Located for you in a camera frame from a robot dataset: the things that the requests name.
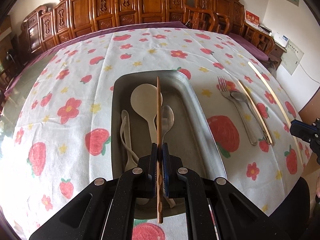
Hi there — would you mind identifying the brown wooden chopstick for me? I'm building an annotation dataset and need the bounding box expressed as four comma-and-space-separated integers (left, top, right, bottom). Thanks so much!
156, 76, 164, 224

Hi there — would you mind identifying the carved wooden armchair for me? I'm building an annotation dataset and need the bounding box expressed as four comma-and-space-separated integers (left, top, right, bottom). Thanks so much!
195, 0, 275, 55

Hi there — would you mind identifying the rectangular metal tray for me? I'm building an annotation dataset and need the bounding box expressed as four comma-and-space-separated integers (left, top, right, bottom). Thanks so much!
110, 70, 228, 217

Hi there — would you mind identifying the white wall cable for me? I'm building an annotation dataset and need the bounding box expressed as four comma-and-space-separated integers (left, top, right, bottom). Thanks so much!
299, 62, 320, 81

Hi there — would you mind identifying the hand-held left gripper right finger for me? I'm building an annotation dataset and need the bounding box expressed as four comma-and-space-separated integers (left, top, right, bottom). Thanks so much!
162, 144, 292, 240

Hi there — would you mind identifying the white box on side table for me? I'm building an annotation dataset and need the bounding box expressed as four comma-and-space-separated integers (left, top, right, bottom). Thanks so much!
275, 31, 290, 47

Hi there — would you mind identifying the metal fork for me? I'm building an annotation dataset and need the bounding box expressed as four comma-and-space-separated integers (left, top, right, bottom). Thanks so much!
217, 76, 268, 141

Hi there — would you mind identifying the white electrical box cover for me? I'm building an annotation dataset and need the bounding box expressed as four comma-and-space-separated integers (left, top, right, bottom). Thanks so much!
280, 40, 305, 76

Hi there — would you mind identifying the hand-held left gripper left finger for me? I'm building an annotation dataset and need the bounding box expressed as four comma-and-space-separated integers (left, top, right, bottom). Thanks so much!
29, 142, 159, 240

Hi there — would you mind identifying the metal spoon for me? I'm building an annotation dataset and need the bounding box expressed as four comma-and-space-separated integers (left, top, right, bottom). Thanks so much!
229, 91, 258, 146
160, 104, 175, 145

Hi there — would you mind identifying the white plastic fork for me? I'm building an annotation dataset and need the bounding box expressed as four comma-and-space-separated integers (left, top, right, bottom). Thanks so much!
121, 109, 140, 172

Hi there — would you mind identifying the white tissue box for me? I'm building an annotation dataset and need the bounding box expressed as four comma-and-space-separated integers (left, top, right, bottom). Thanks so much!
259, 24, 273, 37

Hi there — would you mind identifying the white rice spoon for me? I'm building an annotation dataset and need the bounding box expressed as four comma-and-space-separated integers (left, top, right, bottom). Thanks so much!
130, 84, 163, 147

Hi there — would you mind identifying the carved wooden long sofa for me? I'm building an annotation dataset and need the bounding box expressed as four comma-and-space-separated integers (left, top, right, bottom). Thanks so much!
19, 0, 218, 57

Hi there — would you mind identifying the pale bamboo chopstick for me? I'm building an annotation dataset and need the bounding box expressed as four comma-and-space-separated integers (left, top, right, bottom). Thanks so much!
260, 73, 304, 167
248, 61, 263, 77
237, 79, 275, 146

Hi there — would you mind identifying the person's right forearm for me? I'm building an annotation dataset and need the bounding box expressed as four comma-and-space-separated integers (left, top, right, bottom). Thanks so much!
314, 176, 320, 204

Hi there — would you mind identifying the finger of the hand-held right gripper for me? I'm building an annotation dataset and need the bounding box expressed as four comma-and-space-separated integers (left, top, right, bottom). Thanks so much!
290, 119, 315, 141

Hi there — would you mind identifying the strawberry flower print tablecloth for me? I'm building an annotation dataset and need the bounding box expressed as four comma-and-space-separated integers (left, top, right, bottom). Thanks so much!
0, 27, 313, 240

